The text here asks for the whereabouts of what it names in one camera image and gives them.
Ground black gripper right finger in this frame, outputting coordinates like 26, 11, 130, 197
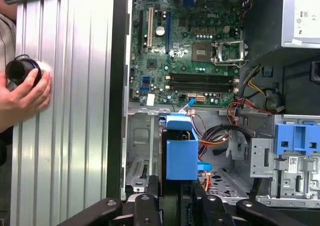
191, 179, 301, 226

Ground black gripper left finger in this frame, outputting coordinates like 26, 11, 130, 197
57, 175, 162, 226

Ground red yellow black power wire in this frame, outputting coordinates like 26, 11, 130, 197
202, 170, 213, 192

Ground hard disk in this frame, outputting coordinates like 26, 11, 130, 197
158, 112, 200, 226

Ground round black tool blue ring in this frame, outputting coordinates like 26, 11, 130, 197
4, 55, 52, 86

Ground metal disk bay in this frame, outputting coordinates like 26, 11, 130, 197
124, 110, 253, 201

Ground person's right hand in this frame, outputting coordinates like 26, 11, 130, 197
0, 68, 53, 134

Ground metal optical drive cage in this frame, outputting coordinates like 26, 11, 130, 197
249, 114, 320, 209

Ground blue drive bay latch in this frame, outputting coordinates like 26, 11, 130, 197
273, 120, 320, 156

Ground black RAM slot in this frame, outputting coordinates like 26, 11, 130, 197
169, 86, 235, 92
169, 77, 235, 82
169, 73, 235, 78
169, 82, 235, 87

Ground open black PC case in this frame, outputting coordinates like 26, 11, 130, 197
106, 0, 320, 226

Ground green motherboard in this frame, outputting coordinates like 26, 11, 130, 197
128, 0, 245, 107

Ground CPU socket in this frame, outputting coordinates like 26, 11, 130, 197
191, 42, 214, 63

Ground metal socket cover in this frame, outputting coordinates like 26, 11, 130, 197
212, 40, 245, 63

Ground blue expansion slot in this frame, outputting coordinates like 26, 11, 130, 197
165, 9, 172, 57

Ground black expansion slot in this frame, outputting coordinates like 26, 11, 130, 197
137, 10, 144, 50

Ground cream expansion slot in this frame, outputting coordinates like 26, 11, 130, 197
147, 7, 154, 49

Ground grey power supply unit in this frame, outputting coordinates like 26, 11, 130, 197
281, 0, 320, 49

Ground person's trunk beige shirt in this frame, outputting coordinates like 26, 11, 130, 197
0, 0, 18, 71

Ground black wire bundle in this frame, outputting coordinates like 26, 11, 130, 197
198, 124, 252, 161

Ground thin wire with white plug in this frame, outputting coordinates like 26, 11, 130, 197
186, 108, 208, 126

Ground red orange wire bundle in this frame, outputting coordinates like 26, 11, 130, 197
226, 98, 273, 126

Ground yellow black supply wires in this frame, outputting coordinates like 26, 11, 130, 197
246, 65, 286, 111

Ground wire locking lever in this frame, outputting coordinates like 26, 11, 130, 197
214, 60, 249, 68

